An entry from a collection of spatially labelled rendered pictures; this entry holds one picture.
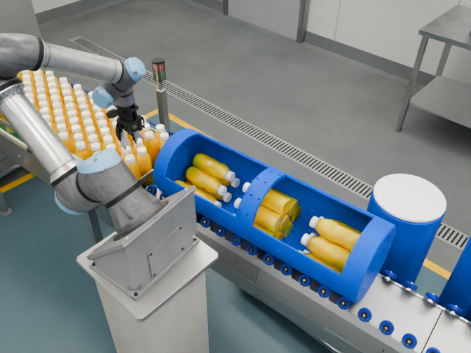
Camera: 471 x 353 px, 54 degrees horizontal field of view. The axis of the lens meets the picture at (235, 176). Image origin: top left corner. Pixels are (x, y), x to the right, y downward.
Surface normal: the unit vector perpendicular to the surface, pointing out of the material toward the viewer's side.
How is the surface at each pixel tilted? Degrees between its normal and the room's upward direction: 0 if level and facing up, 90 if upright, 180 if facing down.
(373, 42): 90
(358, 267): 54
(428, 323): 0
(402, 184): 0
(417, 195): 0
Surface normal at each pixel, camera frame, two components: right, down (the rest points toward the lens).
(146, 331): 0.04, 0.65
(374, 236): -0.08, -0.67
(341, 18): -0.68, 0.47
